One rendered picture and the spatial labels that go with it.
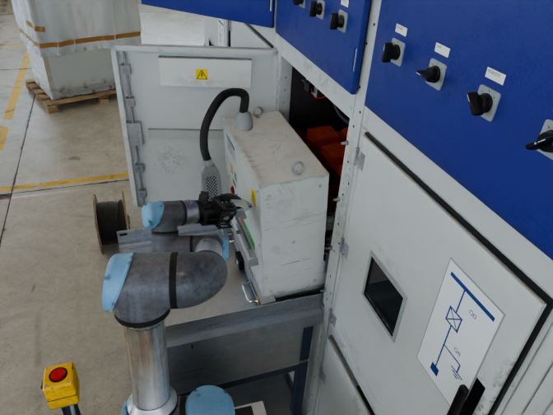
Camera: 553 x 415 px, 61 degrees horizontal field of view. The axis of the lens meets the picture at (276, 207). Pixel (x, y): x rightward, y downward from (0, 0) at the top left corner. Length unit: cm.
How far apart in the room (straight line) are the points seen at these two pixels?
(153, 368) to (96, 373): 159
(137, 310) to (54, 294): 219
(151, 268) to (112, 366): 177
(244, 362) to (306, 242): 54
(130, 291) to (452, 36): 75
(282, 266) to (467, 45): 97
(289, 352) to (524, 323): 114
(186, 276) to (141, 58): 115
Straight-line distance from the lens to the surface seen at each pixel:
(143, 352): 107
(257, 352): 181
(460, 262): 96
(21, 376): 280
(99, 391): 261
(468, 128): 89
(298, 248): 156
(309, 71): 157
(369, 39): 122
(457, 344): 104
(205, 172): 181
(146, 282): 94
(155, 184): 215
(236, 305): 174
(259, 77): 191
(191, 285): 94
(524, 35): 81
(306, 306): 173
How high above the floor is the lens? 208
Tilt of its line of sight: 34 degrees down
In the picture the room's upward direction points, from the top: 3 degrees clockwise
